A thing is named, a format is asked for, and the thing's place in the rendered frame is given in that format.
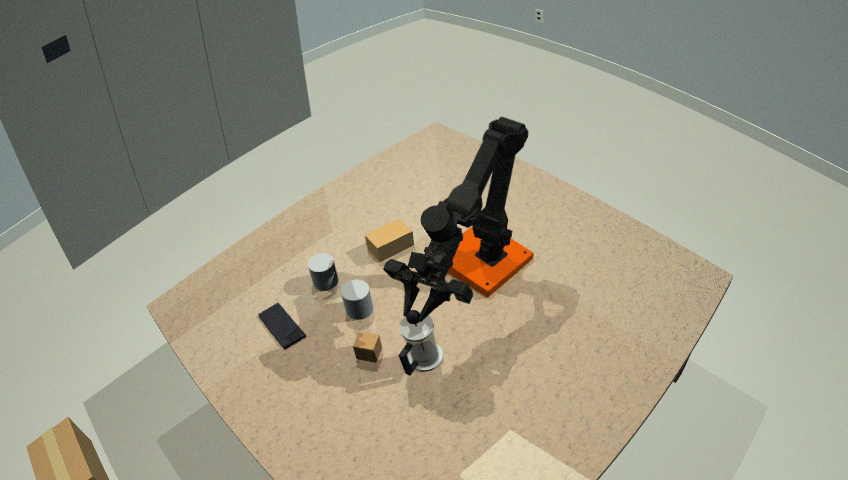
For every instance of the grey cylinder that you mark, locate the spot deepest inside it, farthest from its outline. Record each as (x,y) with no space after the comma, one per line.
(357,299)
(323,272)

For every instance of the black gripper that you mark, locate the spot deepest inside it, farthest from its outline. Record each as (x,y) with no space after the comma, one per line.
(400,272)

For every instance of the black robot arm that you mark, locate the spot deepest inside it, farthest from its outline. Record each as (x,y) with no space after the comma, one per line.
(501,142)

